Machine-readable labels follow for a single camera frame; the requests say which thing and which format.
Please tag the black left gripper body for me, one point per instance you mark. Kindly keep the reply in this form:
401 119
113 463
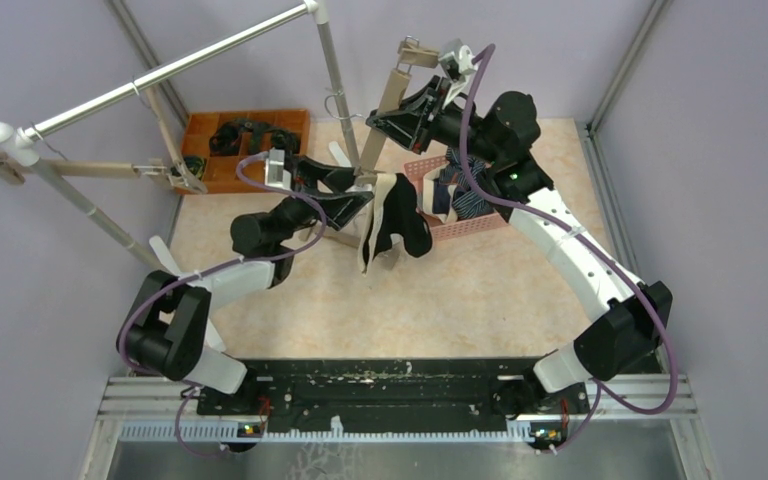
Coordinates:
304 174

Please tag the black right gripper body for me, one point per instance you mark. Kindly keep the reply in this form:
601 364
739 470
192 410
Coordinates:
444 127

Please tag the beige hanger of black underwear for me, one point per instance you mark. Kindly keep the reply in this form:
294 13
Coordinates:
410 53

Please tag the black underwear beige waistband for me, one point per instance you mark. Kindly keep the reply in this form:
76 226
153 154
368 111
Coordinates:
394 211

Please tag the navy white striped underwear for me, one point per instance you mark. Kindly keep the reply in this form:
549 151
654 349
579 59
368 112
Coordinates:
468 204

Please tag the beige hanger of striped underwear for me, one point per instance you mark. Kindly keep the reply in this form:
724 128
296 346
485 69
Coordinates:
175 174

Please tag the beige clip hanger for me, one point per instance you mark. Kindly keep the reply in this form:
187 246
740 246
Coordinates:
12 172

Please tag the beige hanger of navy underwear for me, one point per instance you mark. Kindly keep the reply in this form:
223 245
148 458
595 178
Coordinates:
387 260

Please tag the navy underwear beige waistband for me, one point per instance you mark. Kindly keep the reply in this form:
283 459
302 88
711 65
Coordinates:
437 200

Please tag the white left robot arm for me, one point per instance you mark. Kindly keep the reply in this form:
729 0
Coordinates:
165 331

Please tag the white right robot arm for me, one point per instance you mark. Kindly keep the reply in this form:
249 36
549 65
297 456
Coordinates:
628 316

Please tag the pink plastic basket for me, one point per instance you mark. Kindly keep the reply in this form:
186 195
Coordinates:
420 172

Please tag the orange wooden tray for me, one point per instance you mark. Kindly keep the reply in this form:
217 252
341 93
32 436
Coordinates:
215 142

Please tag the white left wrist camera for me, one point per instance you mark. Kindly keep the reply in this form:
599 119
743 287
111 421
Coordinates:
276 175

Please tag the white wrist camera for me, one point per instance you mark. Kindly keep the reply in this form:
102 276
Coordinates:
276 175
457 61

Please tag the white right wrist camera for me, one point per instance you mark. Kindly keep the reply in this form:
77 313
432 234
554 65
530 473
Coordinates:
457 61

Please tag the silver clothes rack rail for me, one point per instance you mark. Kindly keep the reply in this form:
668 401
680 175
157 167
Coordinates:
19 143

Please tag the aluminium frame rail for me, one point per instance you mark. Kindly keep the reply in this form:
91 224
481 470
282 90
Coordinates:
155 398

